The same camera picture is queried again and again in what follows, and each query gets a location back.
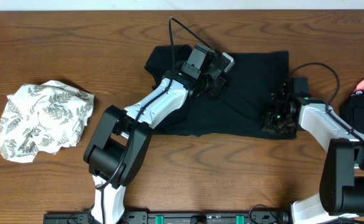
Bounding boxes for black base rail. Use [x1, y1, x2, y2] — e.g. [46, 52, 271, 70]
[43, 210, 292, 224]

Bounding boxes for white fern print cloth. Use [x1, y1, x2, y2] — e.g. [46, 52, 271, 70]
[0, 80, 95, 163]

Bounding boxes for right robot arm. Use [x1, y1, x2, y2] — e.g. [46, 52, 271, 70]
[263, 78, 364, 223]

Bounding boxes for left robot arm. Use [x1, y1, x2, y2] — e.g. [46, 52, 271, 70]
[83, 44, 235, 223]

